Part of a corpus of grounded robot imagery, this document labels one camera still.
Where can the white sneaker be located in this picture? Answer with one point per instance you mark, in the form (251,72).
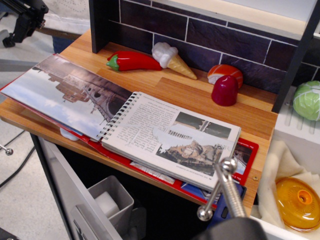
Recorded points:
(71,16)

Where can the black shelf upright post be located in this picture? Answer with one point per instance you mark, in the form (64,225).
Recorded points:
(298,56)

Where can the chrome knob at left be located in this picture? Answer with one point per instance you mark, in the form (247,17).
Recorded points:
(8,151)

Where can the cream cloth in sink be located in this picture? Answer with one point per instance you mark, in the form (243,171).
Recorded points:
(280,163)

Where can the toy salmon sushi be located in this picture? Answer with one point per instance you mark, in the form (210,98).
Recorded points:
(221,70)

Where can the grey cabinet door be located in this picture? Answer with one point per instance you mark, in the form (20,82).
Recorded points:
(83,218)

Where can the blue object under faucet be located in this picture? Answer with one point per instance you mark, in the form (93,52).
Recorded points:
(222,213)

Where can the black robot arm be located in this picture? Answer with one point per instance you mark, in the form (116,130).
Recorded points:
(30,17)

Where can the toy fried egg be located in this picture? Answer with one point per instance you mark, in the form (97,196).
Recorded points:
(73,136)

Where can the white foam block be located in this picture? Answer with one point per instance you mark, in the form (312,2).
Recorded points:
(107,204)

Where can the orange plastic pot lid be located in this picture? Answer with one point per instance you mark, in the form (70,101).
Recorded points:
(298,204)

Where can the white dish rack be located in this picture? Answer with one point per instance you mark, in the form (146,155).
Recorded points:
(289,122)

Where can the dark red plastic dome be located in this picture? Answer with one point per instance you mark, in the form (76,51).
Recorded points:
(225,91)

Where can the grey plastic bin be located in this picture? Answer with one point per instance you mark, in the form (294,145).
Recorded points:
(120,221)

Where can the chrome faucet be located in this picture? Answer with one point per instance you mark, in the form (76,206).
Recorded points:
(224,171)

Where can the toy ice cream cone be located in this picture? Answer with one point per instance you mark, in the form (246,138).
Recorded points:
(167,56)

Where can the red toy chili pepper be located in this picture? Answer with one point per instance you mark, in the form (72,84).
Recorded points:
(130,60)

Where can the green toy cabbage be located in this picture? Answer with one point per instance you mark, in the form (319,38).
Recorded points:
(306,100)

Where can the office chair caster wheel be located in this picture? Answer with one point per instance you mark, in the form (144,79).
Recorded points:
(7,39)

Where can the red spiral-bound photo book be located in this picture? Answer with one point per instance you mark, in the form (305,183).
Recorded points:
(175,145)

